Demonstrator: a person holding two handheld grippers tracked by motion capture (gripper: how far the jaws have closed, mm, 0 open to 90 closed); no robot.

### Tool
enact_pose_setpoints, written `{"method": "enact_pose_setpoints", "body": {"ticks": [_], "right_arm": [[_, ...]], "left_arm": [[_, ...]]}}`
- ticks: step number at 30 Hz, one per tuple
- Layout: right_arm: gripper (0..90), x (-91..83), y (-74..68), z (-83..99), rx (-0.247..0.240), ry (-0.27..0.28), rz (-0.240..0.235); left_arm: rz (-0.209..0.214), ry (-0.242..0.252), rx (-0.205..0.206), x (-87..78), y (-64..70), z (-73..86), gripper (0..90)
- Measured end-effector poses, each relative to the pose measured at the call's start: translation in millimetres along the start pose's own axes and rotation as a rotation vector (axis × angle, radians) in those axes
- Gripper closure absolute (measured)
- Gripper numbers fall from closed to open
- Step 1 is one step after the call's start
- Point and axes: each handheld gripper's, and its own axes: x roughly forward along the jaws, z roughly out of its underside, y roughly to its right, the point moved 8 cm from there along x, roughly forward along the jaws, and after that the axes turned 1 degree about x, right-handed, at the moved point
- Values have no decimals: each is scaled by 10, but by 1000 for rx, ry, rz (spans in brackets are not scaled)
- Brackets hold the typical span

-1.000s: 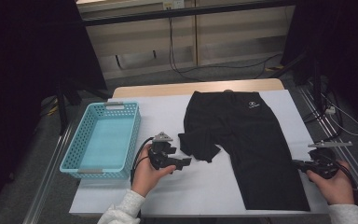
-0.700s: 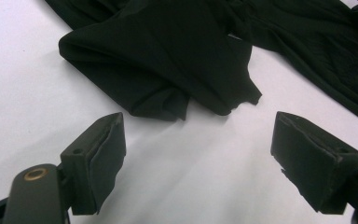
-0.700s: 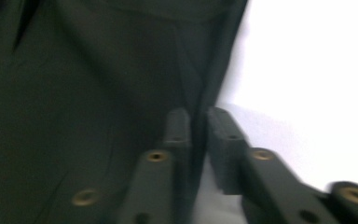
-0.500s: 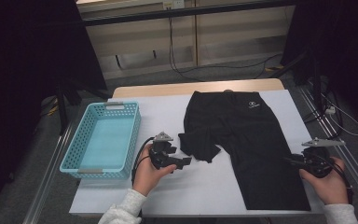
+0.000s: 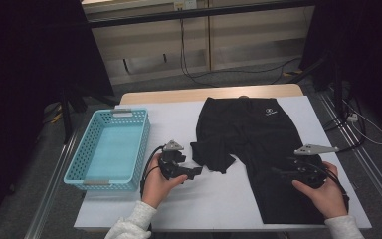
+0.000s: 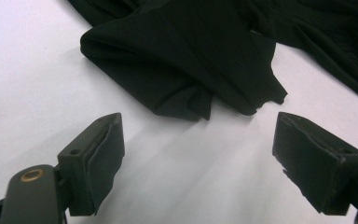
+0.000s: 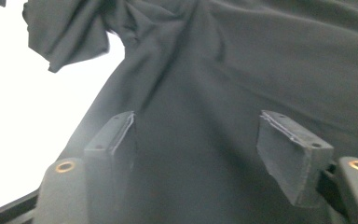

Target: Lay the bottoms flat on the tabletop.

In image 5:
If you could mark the black stand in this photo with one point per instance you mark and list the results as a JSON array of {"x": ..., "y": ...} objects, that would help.
[{"x": 337, "y": 86}]

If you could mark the white wall socket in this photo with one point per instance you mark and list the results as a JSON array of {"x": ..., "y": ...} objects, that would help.
[{"x": 185, "y": 4}]

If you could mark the black curtain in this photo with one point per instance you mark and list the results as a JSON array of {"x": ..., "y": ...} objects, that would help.
[
  {"x": 20, "y": 66},
  {"x": 371, "y": 49}
]

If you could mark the person's left hand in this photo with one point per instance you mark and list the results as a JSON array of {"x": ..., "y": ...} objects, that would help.
[{"x": 155, "y": 189}]

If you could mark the black horizontal bar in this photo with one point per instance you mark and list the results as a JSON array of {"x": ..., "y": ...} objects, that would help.
[{"x": 195, "y": 12}]

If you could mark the black stand legs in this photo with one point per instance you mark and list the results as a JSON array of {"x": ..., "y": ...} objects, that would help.
[{"x": 67, "y": 113}]

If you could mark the metal floor rail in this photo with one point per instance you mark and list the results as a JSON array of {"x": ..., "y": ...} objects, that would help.
[
  {"x": 368, "y": 162},
  {"x": 49, "y": 189}
]

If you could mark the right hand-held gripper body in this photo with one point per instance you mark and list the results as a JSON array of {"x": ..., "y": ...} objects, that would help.
[{"x": 311, "y": 150}]

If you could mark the person's right hand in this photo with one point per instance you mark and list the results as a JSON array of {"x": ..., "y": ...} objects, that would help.
[{"x": 328, "y": 199}]

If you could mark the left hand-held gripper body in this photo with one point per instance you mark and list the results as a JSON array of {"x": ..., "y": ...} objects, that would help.
[{"x": 169, "y": 164}]

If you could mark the black shorts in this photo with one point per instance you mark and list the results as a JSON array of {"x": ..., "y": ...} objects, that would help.
[{"x": 245, "y": 132}]

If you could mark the light blue plastic basket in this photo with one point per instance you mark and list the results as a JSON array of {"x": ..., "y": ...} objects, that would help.
[{"x": 112, "y": 149}]

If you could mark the white table mat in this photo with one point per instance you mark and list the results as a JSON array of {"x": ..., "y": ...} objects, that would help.
[{"x": 195, "y": 205}]

